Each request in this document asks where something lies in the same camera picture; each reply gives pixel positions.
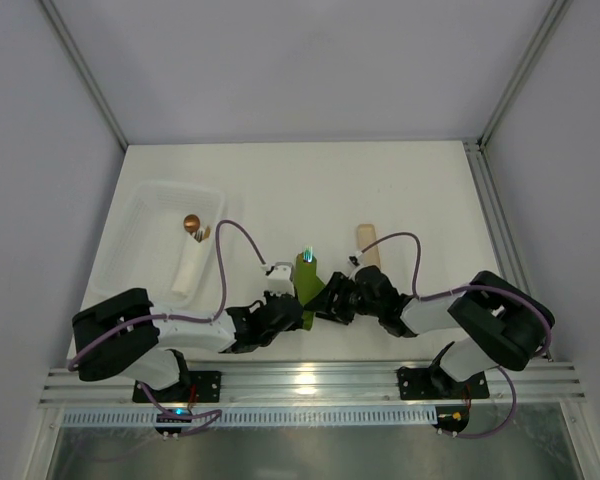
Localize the green paper napkin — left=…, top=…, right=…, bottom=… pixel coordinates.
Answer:
left=293, top=251, right=325, bottom=331

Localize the iridescent metal fork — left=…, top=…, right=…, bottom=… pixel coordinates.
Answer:
left=302, top=246, right=314, bottom=263

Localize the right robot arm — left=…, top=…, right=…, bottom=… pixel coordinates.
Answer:
left=305, top=266, right=555, bottom=399

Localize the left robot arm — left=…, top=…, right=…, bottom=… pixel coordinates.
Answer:
left=68, top=288, right=303, bottom=391

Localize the white rolled napkin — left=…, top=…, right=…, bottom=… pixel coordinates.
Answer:
left=171, top=236, right=204, bottom=296

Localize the beige utensil tray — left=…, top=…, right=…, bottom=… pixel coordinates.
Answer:
left=356, top=224, right=381, bottom=268

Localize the copper round ball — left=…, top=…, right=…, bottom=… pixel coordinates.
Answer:
left=183, top=214, right=201, bottom=235

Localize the white plastic basket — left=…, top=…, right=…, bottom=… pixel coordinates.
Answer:
left=90, top=180, right=225, bottom=309

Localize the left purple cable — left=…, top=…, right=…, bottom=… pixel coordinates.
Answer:
left=67, top=219, right=271, bottom=372

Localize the purple cable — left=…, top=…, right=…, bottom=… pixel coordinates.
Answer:
left=357, top=231, right=555, bottom=439
left=67, top=219, right=271, bottom=372

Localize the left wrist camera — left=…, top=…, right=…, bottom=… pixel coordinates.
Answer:
left=264, top=262, right=295, bottom=296

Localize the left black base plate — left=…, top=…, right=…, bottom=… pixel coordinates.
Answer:
left=143, top=370, right=222, bottom=403

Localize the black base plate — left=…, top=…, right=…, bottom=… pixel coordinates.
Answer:
left=143, top=370, right=222, bottom=403
left=396, top=367, right=490, bottom=400

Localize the aluminium front rail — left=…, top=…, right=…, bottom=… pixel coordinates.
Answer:
left=39, top=360, right=586, bottom=407

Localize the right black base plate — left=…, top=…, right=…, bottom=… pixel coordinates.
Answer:
left=396, top=367, right=490, bottom=400

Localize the white slotted cable duct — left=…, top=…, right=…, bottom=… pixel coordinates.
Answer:
left=61, top=405, right=438, bottom=428

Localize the right aluminium frame rail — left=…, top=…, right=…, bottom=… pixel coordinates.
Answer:
left=462, top=139, right=554, bottom=359

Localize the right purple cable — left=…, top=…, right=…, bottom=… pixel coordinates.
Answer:
left=357, top=231, right=555, bottom=439

